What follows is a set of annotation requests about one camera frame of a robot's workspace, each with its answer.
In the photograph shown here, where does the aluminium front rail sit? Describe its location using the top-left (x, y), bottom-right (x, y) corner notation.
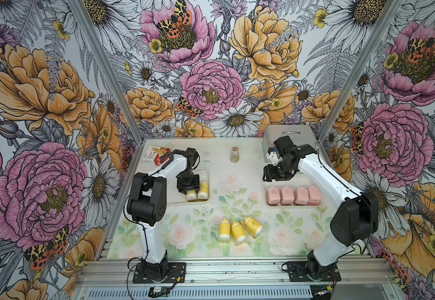
top-left (76, 256), bottom-right (396, 288)

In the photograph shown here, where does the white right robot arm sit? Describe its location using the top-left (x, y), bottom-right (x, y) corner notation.
top-left (262, 136), bottom-right (379, 281)

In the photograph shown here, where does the red object behind left gripper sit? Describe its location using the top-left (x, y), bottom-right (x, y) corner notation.
top-left (141, 146), bottom-right (171, 166)

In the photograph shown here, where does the white left storage tray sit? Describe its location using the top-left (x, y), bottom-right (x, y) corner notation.
top-left (167, 169), bottom-right (211, 206)

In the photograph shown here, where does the silver aluminium first aid case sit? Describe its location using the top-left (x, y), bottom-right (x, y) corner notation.
top-left (262, 124), bottom-right (318, 163)

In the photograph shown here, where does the small clear glass bottle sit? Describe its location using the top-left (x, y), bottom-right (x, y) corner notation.
top-left (230, 147), bottom-right (240, 163)

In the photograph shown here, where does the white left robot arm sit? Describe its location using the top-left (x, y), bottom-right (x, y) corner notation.
top-left (126, 147), bottom-right (200, 282)

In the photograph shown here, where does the pink pencil sharpener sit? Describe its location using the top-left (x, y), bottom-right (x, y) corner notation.
top-left (307, 186), bottom-right (322, 206)
top-left (294, 187), bottom-right (309, 206)
top-left (280, 186), bottom-right (295, 206)
top-left (266, 186), bottom-right (281, 206)

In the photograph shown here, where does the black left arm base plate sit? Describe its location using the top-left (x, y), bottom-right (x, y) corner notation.
top-left (132, 262), bottom-right (187, 284)

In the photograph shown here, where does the white vented cable duct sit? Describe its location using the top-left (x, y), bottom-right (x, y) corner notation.
top-left (82, 285), bottom-right (313, 300)

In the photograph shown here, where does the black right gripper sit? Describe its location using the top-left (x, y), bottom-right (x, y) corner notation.
top-left (262, 159), bottom-right (296, 182)

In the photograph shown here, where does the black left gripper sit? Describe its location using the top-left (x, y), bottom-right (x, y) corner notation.
top-left (175, 167), bottom-right (199, 195)

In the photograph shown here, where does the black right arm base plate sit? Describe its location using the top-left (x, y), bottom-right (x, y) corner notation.
top-left (281, 261), bottom-right (342, 283)

